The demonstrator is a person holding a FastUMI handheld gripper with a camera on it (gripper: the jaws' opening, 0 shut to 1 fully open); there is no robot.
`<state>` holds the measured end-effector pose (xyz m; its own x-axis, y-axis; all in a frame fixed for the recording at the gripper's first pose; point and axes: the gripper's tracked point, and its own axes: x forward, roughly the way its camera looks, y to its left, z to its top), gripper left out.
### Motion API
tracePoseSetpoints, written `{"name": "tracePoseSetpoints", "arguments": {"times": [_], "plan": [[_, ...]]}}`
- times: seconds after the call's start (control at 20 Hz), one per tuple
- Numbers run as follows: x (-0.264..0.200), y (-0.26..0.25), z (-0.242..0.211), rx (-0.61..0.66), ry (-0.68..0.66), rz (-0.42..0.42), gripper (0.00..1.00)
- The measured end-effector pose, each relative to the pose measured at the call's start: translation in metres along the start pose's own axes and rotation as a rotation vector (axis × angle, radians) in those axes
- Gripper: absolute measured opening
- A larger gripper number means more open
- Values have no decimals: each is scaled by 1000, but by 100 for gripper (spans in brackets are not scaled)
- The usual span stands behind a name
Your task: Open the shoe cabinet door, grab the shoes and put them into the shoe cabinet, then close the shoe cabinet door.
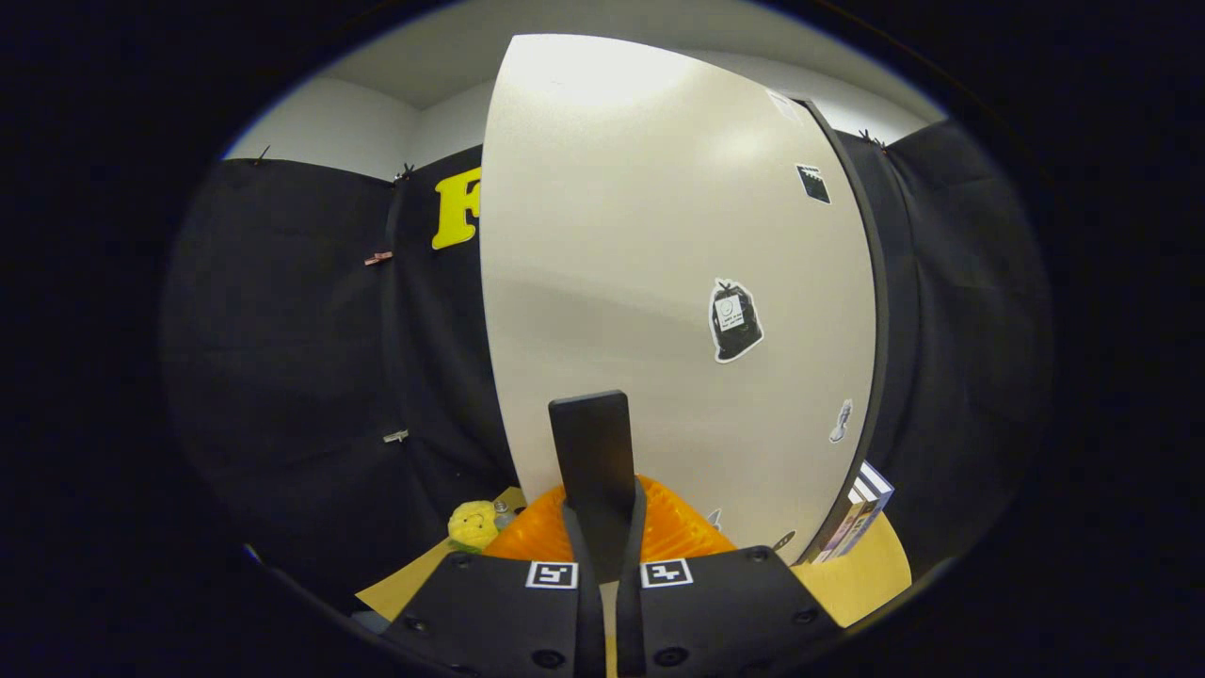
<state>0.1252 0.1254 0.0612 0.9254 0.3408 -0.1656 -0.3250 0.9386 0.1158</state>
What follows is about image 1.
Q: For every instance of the black backdrop cloth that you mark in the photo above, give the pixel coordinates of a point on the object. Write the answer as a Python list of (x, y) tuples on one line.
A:
[(282, 377)]

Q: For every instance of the pale blue book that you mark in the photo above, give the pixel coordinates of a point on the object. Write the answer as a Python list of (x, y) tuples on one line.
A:
[(843, 532)]

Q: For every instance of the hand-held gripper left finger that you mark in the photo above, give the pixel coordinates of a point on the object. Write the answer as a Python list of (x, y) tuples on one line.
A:
[(586, 603)]

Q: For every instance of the yellow plush toy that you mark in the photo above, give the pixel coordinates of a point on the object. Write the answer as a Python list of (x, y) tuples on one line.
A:
[(471, 525)]

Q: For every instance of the green drink bottle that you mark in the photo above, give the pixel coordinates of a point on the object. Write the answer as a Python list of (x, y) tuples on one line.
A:
[(503, 513)]

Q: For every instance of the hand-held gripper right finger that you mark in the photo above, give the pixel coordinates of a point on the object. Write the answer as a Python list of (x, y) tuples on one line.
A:
[(631, 603)]

